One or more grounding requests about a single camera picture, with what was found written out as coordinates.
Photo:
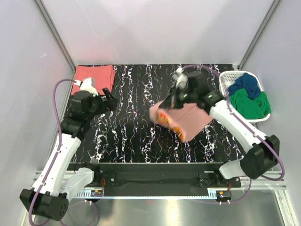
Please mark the pink t shirt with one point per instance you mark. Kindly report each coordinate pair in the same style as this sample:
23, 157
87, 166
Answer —
183, 117

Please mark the white slotted cable duct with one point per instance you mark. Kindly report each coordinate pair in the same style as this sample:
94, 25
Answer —
195, 193

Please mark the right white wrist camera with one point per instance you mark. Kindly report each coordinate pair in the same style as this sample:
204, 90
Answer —
180, 78

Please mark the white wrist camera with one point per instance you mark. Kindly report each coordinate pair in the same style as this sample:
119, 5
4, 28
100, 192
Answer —
88, 85
180, 78

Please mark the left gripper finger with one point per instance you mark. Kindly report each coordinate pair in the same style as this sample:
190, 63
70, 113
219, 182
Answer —
106, 92
111, 103

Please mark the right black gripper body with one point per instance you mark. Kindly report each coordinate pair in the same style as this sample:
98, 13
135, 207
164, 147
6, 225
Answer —
182, 97

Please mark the folded red t shirt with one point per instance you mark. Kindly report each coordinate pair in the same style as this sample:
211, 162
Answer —
103, 76

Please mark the green t shirt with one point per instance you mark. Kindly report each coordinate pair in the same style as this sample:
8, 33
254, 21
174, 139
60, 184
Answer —
250, 109

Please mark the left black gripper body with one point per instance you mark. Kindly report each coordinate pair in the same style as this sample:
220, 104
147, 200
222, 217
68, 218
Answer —
99, 106

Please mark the white plastic laundry basket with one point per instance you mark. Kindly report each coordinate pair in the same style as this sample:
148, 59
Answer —
228, 78

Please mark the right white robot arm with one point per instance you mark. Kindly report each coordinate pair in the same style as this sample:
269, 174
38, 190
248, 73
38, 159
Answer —
262, 152

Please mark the blue t shirt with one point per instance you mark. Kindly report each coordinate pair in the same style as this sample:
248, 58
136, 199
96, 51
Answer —
247, 82

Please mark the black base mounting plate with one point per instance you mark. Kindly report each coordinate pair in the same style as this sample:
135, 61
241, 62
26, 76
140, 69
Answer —
159, 176

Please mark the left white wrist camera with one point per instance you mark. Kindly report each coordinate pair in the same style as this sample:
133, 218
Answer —
88, 85

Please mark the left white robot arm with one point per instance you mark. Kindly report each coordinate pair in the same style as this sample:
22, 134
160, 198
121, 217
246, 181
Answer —
49, 196

